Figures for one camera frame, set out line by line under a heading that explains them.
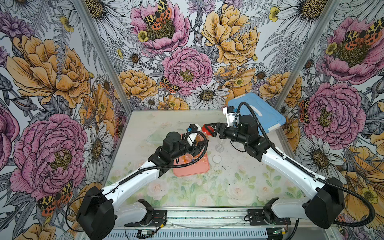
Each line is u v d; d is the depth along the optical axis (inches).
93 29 30.8
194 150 27.1
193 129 24.3
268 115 38.2
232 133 25.1
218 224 28.8
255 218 28.9
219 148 39.1
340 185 16.3
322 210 15.3
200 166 36.2
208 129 26.7
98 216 15.5
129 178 18.6
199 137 29.3
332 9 28.5
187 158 37.1
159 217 28.7
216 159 37.2
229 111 26.1
